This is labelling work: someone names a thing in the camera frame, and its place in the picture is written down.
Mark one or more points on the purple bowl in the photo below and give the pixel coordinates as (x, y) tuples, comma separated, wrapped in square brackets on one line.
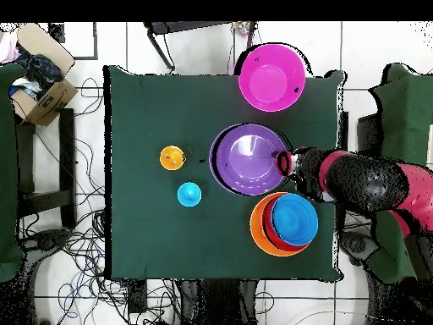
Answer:
[(247, 159)]

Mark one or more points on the large blue bowl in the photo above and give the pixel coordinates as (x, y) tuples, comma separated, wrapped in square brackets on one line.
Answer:
[(294, 220)]

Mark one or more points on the red bowl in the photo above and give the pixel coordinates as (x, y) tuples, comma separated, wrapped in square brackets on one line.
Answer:
[(269, 230)]

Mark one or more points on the orange bowl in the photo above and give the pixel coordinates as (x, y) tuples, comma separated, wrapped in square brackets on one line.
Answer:
[(258, 233)]

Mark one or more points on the pink bowl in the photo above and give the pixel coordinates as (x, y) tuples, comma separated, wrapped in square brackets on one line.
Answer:
[(270, 81)]

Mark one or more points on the blue cup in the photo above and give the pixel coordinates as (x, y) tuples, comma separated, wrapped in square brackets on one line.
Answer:
[(189, 194)]

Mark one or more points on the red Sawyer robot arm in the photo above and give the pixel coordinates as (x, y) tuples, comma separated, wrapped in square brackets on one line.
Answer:
[(365, 182)]

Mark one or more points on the black box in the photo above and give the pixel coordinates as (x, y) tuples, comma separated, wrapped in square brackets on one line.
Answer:
[(368, 135)]

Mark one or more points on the orange cup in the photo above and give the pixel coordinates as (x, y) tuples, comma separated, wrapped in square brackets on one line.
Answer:
[(172, 158)]

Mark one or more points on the green cloth covered table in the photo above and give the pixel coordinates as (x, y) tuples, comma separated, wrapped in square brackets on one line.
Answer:
[(406, 118), (8, 169)]

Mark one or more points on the dark green table cloth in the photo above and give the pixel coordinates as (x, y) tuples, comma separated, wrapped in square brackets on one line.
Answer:
[(152, 108)]

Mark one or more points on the colourful toy pile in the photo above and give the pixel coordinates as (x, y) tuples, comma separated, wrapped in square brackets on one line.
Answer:
[(242, 28)]

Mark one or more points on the cardboard box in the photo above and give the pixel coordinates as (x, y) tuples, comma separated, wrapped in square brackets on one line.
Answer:
[(50, 105)]

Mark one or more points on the dark blue cloth bundle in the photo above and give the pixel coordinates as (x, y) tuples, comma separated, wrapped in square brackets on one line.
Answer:
[(40, 67)]

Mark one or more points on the pink white cloth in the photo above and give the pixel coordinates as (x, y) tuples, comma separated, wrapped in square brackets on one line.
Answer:
[(8, 47)]

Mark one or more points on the black metal stool frame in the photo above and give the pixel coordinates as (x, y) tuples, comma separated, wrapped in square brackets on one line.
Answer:
[(189, 26)]

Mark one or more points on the black bench frame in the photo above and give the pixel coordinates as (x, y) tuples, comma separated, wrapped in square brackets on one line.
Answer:
[(66, 152)]

